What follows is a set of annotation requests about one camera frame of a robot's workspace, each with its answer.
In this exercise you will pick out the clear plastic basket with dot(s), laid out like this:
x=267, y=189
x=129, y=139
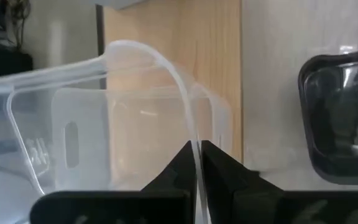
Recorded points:
x=82, y=124

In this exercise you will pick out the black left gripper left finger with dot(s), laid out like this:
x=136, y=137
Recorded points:
x=179, y=179

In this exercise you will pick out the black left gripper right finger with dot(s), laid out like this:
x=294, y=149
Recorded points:
x=225, y=177

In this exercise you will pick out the dark grey plastic basket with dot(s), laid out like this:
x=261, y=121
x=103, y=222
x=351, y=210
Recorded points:
x=337, y=124

